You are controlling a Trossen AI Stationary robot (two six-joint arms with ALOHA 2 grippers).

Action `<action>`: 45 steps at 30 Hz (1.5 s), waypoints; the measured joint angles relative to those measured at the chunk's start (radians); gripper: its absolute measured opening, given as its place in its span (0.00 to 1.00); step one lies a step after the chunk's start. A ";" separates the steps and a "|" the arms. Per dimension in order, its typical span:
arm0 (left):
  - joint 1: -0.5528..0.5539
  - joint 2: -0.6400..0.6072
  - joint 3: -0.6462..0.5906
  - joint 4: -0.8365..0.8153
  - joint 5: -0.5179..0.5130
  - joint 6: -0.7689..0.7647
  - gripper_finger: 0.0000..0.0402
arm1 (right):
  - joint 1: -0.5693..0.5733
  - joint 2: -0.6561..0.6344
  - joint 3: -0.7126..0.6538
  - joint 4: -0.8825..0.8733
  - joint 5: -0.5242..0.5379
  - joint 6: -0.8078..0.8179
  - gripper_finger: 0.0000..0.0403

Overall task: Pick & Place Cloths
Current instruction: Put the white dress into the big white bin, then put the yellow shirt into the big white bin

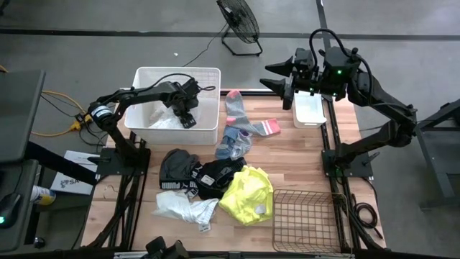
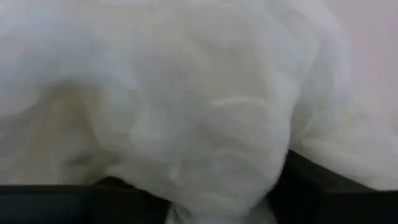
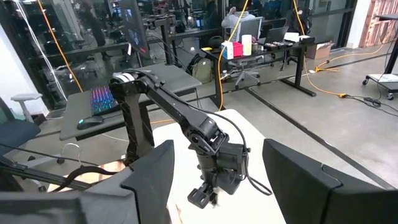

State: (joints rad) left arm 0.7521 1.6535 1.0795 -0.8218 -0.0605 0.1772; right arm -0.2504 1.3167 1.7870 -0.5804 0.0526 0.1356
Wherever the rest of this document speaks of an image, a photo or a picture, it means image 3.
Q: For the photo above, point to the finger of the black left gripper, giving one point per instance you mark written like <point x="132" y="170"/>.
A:
<point x="215" y="196"/>
<point x="200" y="197"/>

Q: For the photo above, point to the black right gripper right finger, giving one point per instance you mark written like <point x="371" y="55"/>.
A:
<point x="304" y="193"/>

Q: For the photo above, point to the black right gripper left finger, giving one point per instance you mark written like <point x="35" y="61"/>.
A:
<point x="149" y="186"/>

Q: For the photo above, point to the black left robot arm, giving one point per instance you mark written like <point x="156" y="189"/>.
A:
<point x="174" y="109"/>

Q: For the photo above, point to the black computer mouse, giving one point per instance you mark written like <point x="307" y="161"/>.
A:
<point x="90" y="122"/>

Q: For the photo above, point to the rainbow backlit keyboard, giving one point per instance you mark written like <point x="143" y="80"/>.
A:
<point x="101" y="99"/>

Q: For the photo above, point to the olive backpack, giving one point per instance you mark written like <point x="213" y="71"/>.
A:
<point x="202" y="71"/>

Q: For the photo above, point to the grey desk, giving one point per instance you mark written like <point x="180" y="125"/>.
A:
<point x="174" y="77"/>

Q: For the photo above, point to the grey office chair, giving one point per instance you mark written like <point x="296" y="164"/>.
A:
<point x="244" y="63"/>

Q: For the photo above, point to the white and blue box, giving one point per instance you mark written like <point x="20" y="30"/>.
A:
<point x="227" y="50"/>

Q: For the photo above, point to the red box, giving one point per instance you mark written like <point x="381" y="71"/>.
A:
<point x="237" y="49"/>

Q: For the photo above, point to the black office table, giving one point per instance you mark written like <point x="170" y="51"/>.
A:
<point x="300" y="68"/>

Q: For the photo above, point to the white paper roll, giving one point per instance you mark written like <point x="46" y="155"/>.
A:
<point x="247" y="45"/>

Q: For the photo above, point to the wheeled cart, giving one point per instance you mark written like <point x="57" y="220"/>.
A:
<point x="384" y="79"/>

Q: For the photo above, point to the silver laptop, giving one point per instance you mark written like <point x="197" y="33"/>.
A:
<point x="250" y="29"/>

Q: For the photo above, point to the dark laptop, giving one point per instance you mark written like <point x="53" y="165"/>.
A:
<point x="276" y="35"/>

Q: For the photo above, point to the cardboard box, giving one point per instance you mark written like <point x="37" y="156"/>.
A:
<point x="318" y="51"/>

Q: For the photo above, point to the blue and white office chair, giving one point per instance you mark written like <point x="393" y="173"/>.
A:
<point x="15" y="133"/>

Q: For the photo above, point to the person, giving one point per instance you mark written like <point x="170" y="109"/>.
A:
<point x="236" y="18"/>

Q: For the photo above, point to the black computer monitor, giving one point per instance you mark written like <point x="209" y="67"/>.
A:
<point x="133" y="28"/>

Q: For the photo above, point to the black rig frame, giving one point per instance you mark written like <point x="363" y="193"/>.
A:
<point x="46" y="177"/>

